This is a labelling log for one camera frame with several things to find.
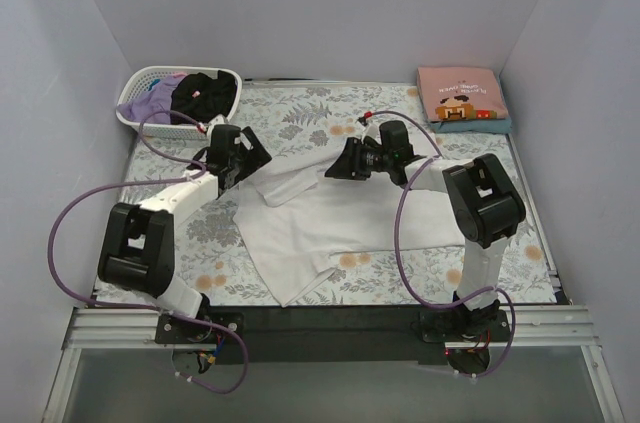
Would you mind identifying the white t shirt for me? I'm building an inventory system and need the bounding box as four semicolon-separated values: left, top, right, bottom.
234;147;464;306

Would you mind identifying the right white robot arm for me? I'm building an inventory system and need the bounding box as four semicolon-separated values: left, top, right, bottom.
325;120;526;341

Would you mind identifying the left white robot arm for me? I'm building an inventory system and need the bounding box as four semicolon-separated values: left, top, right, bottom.
98;124;272;343

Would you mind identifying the floral table mat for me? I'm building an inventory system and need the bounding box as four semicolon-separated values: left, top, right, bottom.
93;84;557;308

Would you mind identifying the black garment in basket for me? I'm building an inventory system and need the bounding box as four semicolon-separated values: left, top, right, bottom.
171;71;237;123

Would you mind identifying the purple garment in basket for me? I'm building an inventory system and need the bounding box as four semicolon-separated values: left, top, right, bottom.
118;73;186;125

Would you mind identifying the folded pink t shirt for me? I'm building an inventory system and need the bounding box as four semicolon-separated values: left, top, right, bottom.
417;67;508;123

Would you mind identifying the white plastic laundry basket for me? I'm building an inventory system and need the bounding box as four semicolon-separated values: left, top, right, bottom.
115;66;243;140

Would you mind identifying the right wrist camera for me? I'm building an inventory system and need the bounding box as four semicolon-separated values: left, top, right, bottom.
358;112;381;146

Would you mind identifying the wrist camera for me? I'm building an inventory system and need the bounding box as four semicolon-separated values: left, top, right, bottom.
358;112;381;146
196;114;228;135

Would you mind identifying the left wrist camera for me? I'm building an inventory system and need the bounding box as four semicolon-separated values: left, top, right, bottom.
196;114;228;135

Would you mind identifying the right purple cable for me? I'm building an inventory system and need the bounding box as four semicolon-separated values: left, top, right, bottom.
357;110;517;380

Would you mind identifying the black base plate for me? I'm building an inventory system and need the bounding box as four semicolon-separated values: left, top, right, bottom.
154;305;510;372

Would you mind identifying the aluminium frame rail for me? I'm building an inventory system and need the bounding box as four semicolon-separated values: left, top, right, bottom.
43;305;624;422

